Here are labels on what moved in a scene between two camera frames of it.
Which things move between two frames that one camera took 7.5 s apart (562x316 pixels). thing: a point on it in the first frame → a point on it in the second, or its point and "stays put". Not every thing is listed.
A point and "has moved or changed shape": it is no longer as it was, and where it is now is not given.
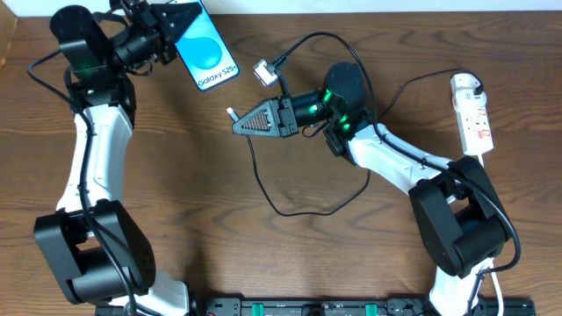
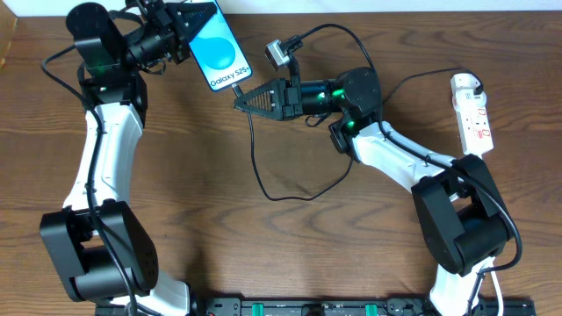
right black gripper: [286, 116] → [291, 99]
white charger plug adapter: [467, 99] stays put
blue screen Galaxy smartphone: [206, 53] has moved or changed shape
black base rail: [320, 306] stays put
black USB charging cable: [369, 173] → [349, 164]
